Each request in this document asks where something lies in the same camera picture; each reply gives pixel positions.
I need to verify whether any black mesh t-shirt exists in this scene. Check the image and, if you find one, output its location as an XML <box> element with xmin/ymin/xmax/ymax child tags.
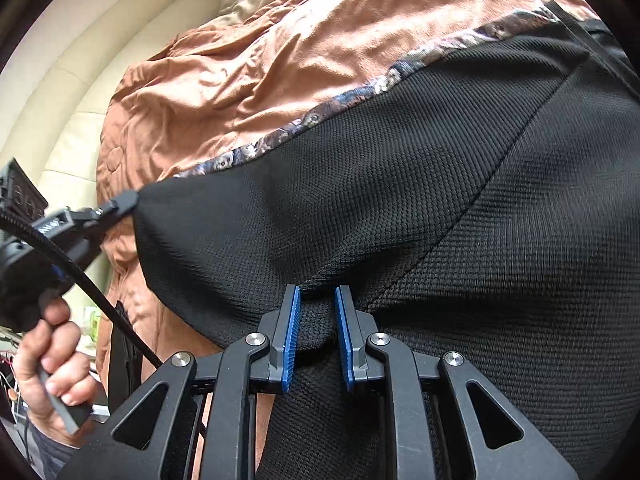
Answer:
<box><xmin>134</xmin><ymin>13</ymin><xmax>639</xmax><ymax>479</ymax></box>

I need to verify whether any person's left hand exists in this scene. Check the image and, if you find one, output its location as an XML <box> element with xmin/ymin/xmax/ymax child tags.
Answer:
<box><xmin>14</xmin><ymin>298</ymin><xmax>99</xmax><ymax>448</ymax></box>

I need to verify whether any cream padded headboard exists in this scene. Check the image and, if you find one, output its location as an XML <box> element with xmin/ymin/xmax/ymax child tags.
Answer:
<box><xmin>1</xmin><ymin>0</ymin><xmax>221</xmax><ymax>210</ymax></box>

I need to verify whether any brown bed cover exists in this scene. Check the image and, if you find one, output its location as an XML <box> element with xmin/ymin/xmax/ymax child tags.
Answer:
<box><xmin>94</xmin><ymin>0</ymin><xmax>597</xmax><ymax>466</ymax></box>

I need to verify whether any black braided cable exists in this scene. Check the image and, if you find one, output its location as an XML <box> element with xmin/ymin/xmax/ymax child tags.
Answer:
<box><xmin>0</xmin><ymin>207</ymin><xmax>164</xmax><ymax>370</ymax></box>

